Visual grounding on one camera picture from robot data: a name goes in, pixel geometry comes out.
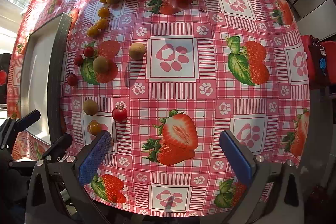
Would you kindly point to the red chair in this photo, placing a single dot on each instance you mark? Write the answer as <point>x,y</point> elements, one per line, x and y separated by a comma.
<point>320,58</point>

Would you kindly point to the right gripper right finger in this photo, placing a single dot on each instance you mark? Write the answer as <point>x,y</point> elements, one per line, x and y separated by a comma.
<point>240,158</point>

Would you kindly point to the red cherry tomato with stem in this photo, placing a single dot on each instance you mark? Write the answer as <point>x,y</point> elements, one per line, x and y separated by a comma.
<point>119,113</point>

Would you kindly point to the grey rectangular tray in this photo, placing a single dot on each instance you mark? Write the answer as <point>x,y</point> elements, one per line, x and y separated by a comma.
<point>41,77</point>

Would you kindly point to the brown longan fruit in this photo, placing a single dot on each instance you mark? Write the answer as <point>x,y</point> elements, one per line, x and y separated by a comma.
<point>137,51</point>

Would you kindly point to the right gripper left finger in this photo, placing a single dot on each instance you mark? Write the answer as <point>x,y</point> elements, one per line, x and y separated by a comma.
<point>91,156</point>

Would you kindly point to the strawberry pattern tablecloth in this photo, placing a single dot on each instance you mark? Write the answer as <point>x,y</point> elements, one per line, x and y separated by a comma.
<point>209,66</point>

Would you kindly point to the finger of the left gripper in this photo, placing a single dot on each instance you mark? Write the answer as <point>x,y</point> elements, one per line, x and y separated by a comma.
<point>58,149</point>
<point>28,120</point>

